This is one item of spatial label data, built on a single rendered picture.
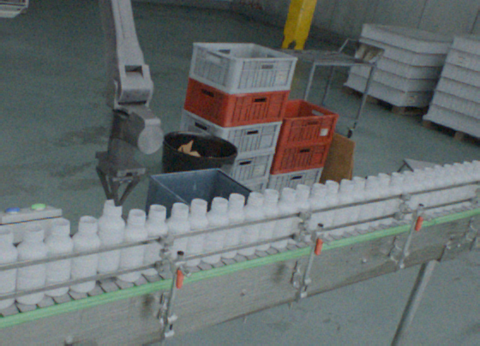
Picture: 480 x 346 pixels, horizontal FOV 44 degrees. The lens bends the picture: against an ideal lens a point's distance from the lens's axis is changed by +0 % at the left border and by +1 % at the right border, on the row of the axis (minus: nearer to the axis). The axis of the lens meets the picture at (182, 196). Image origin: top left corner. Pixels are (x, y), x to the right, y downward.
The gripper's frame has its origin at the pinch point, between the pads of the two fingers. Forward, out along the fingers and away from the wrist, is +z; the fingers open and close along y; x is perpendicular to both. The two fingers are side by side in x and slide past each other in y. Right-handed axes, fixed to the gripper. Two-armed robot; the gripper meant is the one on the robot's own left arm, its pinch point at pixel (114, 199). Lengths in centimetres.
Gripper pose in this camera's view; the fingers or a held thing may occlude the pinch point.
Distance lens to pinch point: 125.7
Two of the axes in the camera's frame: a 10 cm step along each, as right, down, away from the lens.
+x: -8.1, 1.1, -5.8
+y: -5.7, -4.2, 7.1
